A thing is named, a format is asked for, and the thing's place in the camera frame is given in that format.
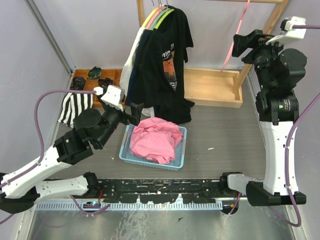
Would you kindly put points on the mint green hanger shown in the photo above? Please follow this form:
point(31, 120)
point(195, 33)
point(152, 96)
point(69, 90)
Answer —
point(160, 8)

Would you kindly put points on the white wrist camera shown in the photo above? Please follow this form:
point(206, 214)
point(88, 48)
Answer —
point(292, 30)
point(110, 96)

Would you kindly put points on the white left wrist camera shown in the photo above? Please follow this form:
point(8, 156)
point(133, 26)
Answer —
point(110, 96)

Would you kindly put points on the yellow hanger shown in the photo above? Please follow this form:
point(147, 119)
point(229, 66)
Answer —
point(143, 21)

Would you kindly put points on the white slotted cable duct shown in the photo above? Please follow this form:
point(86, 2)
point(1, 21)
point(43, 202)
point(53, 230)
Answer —
point(69, 205)

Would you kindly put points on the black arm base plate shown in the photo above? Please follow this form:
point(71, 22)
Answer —
point(160, 191)

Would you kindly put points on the wooden clothes rack frame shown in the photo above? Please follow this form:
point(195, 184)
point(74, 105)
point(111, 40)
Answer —
point(209, 79)

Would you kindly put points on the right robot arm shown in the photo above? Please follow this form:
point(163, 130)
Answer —
point(278, 71)

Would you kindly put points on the salmon pink hanger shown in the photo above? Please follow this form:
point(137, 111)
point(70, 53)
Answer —
point(155, 15)

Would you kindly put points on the light blue plastic basket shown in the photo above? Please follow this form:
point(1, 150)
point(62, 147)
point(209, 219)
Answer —
point(127, 157)

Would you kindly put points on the pink t shirt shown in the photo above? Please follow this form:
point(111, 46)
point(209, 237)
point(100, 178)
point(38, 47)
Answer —
point(156, 140)

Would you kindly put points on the black white striped cloth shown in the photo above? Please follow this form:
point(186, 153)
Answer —
point(73, 104)

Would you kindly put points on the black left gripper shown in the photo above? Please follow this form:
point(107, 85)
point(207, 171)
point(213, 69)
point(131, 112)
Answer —
point(136, 111)

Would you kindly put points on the brown wooden compartment tray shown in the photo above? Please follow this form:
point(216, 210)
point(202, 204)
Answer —
point(114, 74)

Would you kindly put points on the lime green hanger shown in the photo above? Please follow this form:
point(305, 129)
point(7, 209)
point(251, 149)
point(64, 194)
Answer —
point(161, 17)

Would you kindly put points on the black printed t shirt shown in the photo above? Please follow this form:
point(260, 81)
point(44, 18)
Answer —
point(160, 83)

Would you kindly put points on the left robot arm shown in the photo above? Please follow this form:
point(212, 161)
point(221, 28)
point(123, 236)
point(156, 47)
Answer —
point(29, 185)

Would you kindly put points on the navy blue t shirt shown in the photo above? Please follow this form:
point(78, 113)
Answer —
point(135, 70)

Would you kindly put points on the dark rolled item in tray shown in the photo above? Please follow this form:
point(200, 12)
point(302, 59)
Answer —
point(94, 73)
point(105, 82)
point(78, 83)

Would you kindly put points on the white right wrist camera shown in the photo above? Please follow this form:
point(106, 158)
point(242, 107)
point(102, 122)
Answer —
point(292, 30)

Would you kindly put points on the white t shirt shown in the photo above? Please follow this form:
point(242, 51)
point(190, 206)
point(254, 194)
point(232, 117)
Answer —
point(130, 70)

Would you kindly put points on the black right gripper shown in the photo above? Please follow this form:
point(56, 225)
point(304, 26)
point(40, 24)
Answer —
point(256, 40)

